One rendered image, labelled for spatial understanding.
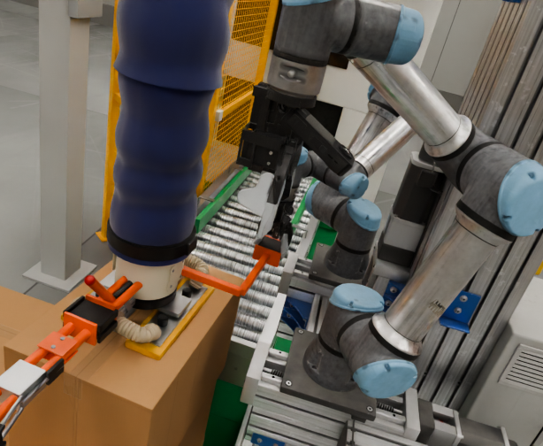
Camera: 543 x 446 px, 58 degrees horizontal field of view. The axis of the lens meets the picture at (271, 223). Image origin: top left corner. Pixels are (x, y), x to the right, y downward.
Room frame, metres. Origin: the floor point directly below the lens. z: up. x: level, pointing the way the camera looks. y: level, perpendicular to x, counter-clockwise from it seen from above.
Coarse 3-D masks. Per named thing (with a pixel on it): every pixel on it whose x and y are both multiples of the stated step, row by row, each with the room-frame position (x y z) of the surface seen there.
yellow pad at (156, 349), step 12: (180, 288) 1.17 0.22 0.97; (192, 288) 1.19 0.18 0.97; (204, 288) 1.20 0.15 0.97; (192, 300) 1.13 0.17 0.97; (204, 300) 1.16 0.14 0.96; (156, 312) 1.05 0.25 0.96; (192, 312) 1.09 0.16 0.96; (144, 324) 1.00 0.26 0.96; (156, 324) 1.00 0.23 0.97; (168, 324) 1.01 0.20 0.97; (180, 324) 1.03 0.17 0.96; (168, 336) 0.97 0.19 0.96; (132, 348) 0.91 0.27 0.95; (144, 348) 0.91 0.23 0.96; (156, 348) 0.92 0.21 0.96; (168, 348) 0.94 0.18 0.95
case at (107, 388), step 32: (192, 320) 1.08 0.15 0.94; (224, 320) 1.20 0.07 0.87; (32, 352) 0.83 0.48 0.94; (96, 352) 0.88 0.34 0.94; (128, 352) 0.90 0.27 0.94; (192, 352) 0.96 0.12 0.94; (224, 352) 1.29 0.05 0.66; (64, 384) 0.80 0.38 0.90; (96, 384) 0.79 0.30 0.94; (128, 384) 0.81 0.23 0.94; (160, 384) 0.83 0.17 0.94; (192, 384) 1.00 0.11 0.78; (32, 416) 0.82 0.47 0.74; (64, 416) 0.80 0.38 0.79; (96, 416) 0.78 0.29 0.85; (128, 416) 0.77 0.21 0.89; (160, 416) 0.81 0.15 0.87; (192, 416) 1.06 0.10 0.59
